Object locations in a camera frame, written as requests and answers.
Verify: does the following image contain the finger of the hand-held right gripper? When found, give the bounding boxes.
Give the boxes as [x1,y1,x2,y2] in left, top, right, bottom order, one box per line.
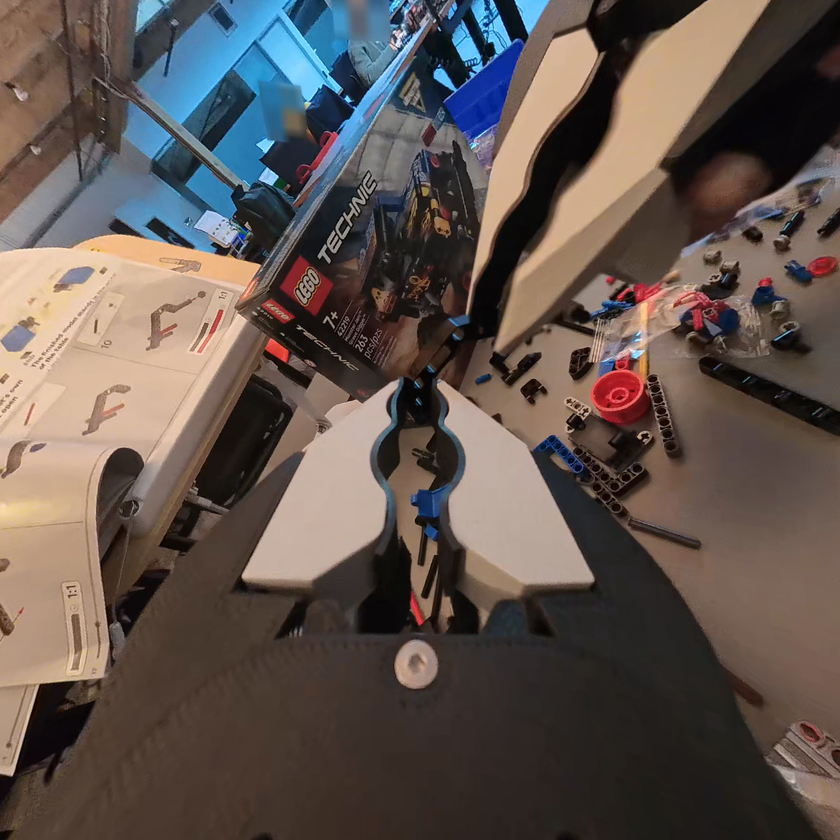
[467,29,608,332]
[491,0,840,357]

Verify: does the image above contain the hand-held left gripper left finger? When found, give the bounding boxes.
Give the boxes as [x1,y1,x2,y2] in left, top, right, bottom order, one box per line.
[240,379,403,614]

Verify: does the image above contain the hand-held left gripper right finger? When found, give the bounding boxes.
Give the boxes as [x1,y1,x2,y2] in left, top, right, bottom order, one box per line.
[433,379,597,616]

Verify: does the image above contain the black connector with blue pin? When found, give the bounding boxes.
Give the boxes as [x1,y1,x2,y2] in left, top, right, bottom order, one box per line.
[410,446,450,601]

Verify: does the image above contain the black beam piece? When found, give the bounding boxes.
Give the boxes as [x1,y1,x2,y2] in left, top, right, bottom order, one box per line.
[399,314,475,431]

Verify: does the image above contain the instruction booklet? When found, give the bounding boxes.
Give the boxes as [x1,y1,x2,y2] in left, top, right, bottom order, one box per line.
[0,248,234,778]

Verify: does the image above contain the person's right hand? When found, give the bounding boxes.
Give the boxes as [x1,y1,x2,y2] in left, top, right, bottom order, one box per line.
[679,152,778,234]

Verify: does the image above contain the blue plastic bin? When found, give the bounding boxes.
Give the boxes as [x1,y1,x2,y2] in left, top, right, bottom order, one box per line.
[443,39,526,142]

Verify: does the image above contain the blue angled beam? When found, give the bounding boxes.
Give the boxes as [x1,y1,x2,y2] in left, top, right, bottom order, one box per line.
[533,435,588,473]

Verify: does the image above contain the clear bag of small pieces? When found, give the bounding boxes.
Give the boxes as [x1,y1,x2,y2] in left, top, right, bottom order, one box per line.
[591,282,770,361]

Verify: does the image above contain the pile of black building pieces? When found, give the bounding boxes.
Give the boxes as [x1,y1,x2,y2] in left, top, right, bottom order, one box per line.
[476,177,840,519]

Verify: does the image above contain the red toy wheel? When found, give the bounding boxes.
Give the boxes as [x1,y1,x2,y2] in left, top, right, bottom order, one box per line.
[589,369,652,425]

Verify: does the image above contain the dark grey axle rod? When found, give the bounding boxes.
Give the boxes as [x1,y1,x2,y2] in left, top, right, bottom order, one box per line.
[629,517,702,549]

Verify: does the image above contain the dark printed toy box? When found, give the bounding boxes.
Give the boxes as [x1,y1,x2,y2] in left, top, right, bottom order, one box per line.
[235,39,500,401]

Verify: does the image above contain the dark brown axle rod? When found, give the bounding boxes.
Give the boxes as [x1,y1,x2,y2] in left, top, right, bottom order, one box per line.
[722,669,765,706]

